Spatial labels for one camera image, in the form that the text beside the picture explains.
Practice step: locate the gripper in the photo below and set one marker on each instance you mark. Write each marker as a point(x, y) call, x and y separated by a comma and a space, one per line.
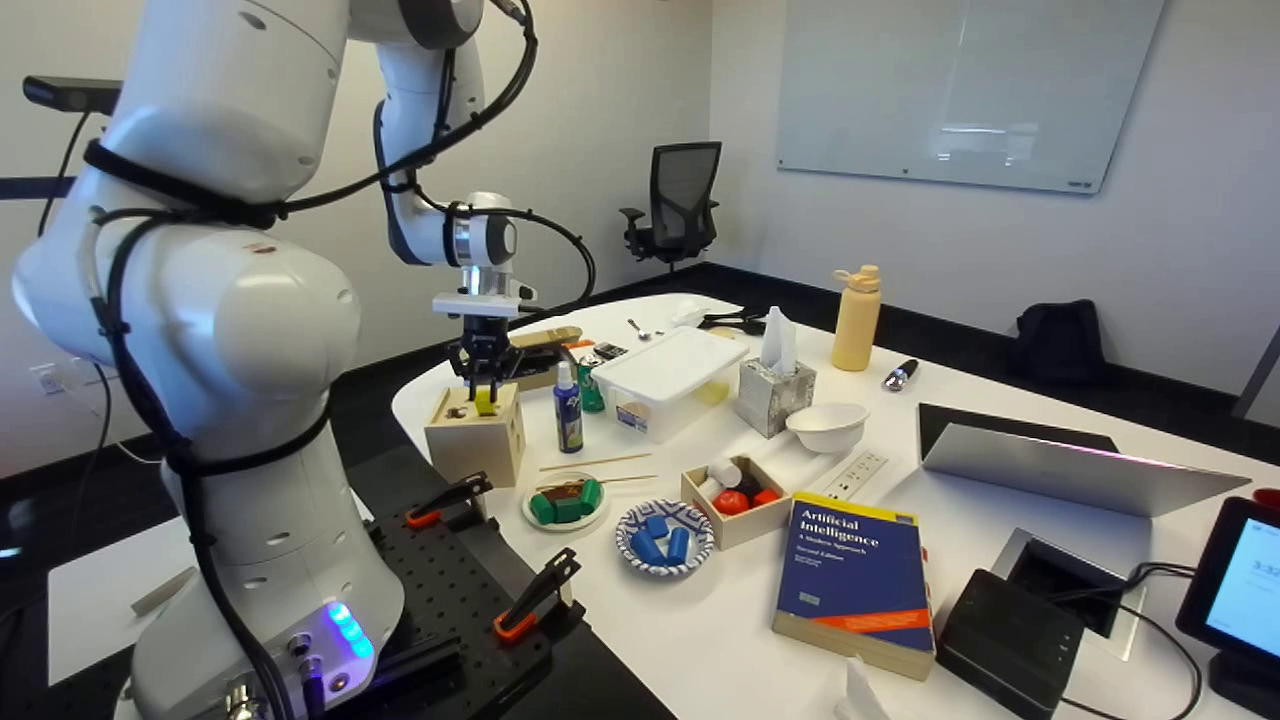
point(486, 330)

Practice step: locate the yellow block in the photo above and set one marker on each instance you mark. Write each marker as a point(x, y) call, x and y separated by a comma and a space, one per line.
point(485, 403)

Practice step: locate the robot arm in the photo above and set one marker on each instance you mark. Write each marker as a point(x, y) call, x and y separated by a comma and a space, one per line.
point(230, 330)

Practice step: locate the wooden toy box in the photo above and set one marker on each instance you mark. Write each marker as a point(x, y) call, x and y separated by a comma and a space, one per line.
point(480, 445)

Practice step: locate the brown block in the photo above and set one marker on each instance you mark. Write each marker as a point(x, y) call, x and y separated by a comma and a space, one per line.
point(565, 491)

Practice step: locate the green block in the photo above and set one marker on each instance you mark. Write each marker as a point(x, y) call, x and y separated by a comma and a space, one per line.
point(541, 510)
point(568, 510)
point(591, 495)

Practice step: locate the blue cylinder block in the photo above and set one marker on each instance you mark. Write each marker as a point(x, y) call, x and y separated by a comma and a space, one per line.
point(678, 545)
point(656, 527)
point(647, 548)

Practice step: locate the white cylinder block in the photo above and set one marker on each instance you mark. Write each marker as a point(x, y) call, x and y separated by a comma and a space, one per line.
point(725, 473)

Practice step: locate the grey tissue box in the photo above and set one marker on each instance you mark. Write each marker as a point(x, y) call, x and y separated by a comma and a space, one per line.
point(775, 395)

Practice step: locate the small open wooden box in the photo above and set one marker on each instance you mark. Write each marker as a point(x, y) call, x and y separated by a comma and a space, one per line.
point(745, 528)

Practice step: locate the orange block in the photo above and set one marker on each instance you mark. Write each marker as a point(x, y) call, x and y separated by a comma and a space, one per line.
point(766, 496)

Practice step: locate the blue spray bottle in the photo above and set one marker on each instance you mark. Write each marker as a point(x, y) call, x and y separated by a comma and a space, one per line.
point(569, 415)

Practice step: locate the green bottle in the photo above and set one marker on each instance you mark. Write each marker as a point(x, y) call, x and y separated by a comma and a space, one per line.
point(592, 395)

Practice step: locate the small black calculator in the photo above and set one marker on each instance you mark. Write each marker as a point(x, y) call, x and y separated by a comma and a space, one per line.
point(610, 351)

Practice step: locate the black clamp with orange tip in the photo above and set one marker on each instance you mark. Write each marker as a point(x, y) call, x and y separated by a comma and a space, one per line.
point(450, 498)
point(535, 595)

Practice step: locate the wooden stick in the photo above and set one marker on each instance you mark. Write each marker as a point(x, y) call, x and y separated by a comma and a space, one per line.
point(595, 462)
point(630, 479)

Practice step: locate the metal spoon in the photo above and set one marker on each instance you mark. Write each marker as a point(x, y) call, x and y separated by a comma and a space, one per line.
point(640, 330)

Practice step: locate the clear plastic container white lid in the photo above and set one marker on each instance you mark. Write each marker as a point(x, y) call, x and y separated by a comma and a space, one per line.
point(665, 375)

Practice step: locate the white plate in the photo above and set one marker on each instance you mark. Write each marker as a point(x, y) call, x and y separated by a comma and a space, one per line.
point(600, 515)

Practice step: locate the blue patterned paper bowl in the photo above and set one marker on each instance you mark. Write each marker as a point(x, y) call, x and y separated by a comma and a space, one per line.
point(640, 520)

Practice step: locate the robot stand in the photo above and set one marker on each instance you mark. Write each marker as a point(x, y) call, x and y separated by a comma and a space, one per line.
point(470, 600)

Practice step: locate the black tool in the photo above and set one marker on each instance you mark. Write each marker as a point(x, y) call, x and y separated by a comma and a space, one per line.
point(735, 321)

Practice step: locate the black office chair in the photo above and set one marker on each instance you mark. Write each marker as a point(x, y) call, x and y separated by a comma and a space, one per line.
point(680, 200)

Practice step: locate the red ball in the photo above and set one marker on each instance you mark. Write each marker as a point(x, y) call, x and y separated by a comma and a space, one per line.
point(731, 503)

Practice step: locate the white bowl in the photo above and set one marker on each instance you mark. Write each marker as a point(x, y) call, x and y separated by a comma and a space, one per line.
point(828, 425)

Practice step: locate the yellow water bottle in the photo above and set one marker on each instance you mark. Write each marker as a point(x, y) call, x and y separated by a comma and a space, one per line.
point(856, 325)

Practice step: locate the white power strip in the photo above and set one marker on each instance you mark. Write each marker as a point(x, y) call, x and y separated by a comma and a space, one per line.
point(855, 475)

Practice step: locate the black marker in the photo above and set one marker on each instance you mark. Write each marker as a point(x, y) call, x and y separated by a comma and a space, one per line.
point(900, 375)

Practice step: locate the blue book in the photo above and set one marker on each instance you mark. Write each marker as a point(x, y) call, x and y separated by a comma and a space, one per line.
point(855, 580)

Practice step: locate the white board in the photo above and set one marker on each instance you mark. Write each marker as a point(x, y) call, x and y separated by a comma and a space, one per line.
point(100, 610)

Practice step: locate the white tissue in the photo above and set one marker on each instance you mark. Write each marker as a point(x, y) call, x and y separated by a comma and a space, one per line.
point(860, 695)

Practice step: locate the whiteboard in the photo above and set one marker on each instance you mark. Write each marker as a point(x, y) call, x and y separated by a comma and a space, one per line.
point(960, 90)

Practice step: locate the black backpack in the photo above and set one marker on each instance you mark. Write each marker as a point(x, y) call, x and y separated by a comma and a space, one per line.
point(1058, 345)

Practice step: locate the silver laptop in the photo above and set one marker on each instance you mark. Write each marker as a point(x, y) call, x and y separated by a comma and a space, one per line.
point(1060, 470)

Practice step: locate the black square device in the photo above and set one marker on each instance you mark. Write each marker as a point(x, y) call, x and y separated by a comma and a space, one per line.
point(1010, 640)

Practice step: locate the black tablet screen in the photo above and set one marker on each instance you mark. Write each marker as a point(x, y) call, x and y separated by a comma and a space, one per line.
point(1240, 590)

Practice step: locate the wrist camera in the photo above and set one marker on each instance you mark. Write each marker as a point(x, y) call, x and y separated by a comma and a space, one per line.
point(480, 305)

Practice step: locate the wall socket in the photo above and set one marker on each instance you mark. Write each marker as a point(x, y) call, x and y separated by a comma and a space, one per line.
point(50, 376)

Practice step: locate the camera on mount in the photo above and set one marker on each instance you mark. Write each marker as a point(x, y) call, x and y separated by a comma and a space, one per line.
point(70, 93)

